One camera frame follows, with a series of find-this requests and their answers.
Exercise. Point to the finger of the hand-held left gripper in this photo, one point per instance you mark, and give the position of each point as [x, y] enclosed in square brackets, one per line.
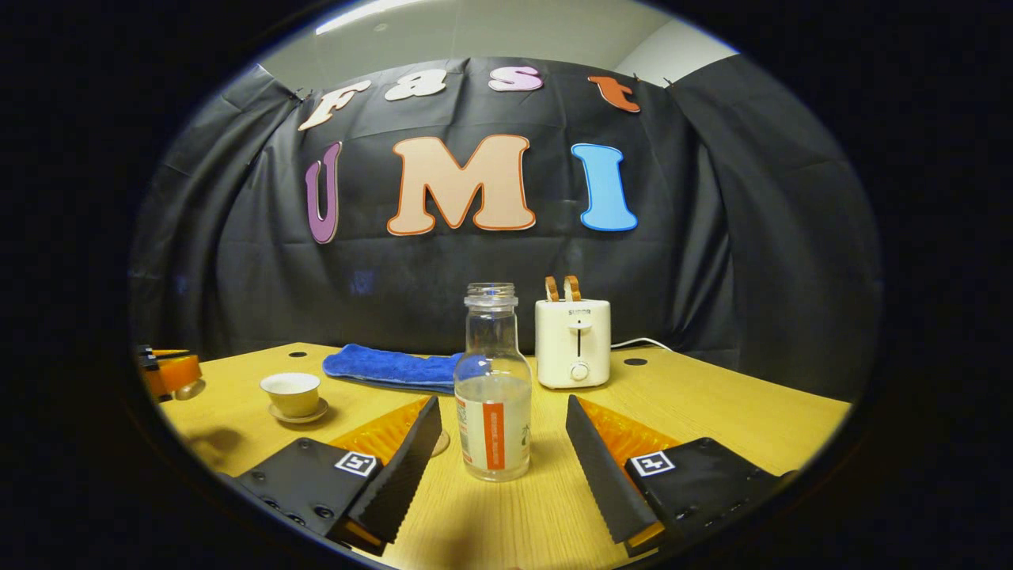
[170, 352]
[172, 374]

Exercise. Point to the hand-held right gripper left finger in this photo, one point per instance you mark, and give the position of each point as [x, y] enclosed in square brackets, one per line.
[400, 467]

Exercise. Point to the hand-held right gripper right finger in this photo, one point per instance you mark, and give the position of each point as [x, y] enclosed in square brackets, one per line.
[601, 467]

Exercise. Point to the cream teacup lid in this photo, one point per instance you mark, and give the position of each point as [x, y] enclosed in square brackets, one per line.
[191, 389]

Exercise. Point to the clear water bottle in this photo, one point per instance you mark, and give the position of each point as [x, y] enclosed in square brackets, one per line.
[492, 419]

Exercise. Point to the cream teacup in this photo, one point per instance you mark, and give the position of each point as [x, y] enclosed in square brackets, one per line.
[291, 396]

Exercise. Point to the blue folded towel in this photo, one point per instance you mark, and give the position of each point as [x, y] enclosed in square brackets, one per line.
[388, 368]

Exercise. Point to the cream saucer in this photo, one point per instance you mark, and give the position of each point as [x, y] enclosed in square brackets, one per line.
[305, 416]

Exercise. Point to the white toaster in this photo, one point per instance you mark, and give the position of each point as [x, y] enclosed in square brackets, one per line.
[571, 348]

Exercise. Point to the toast slice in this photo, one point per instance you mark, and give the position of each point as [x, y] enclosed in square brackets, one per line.
[572, 288]
[552, 289]

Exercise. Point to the black backdrop cloth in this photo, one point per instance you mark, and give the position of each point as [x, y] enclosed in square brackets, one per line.
[491, 261]

